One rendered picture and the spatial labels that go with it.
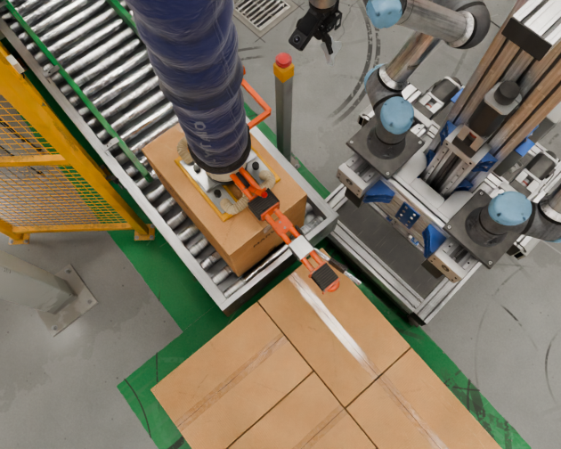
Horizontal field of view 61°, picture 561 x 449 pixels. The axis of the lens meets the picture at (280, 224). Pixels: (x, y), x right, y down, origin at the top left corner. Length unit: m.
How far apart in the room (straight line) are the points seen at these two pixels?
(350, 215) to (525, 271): 1.09
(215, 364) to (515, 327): 1.70
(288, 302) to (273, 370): 0.30
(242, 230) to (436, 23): 1.01
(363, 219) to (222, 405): 1.24
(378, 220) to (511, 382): 1.13
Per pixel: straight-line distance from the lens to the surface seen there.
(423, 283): 2.68
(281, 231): 1.72
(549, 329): 3.12
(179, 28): 1.10
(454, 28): 1.44
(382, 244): 2.68
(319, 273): 1.67
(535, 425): 3.04
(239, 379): 2.20
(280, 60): 2.13
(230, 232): 1.88
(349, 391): 2.21
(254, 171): 1.94
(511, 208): 1.73
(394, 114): 1.76
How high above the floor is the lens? 2.73
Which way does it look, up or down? 72 degrees down
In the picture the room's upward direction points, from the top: 2 degrees counter-clockwise
